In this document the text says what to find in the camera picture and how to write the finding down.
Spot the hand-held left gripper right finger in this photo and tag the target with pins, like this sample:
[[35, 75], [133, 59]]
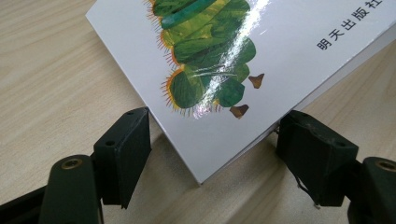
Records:
[[317, 155]]

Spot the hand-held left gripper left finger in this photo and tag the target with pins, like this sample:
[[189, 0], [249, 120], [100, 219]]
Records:
[[121, 161]]

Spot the white caterpillar picture book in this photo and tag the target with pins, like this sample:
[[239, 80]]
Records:
[[280, 77]]

